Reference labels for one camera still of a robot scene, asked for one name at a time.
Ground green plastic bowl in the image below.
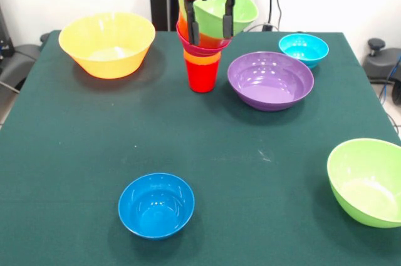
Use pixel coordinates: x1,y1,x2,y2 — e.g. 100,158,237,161
178,0,259,39
326,138,401,229

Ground red-orange plastic bowl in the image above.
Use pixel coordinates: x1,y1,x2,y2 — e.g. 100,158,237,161
177,12,233,50

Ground pink plastic bowl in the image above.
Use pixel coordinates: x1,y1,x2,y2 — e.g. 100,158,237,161
176,23,233,56

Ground orange plastic cup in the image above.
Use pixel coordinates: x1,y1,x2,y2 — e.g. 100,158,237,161
183,49,222,66

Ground red plastic cup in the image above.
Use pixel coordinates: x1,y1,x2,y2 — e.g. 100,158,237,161
185,59,221,93

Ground purple plastic bowl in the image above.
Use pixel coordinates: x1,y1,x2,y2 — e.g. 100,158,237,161
227,51,315,112

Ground cyan plastic bowl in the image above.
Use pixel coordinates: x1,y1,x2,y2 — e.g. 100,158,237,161
278,33,330,71

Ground large orange plastic bowl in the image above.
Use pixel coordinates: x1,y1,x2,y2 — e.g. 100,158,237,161
58,11,156,79

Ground blue plastic bowl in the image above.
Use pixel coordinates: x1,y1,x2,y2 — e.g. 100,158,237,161
117,172,195,241

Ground dark green tablecloth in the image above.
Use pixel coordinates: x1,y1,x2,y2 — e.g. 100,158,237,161
0,30,401,266

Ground black pedestal foot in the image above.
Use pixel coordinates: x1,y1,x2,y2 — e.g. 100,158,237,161
0,33,51,91
363,38,401,106

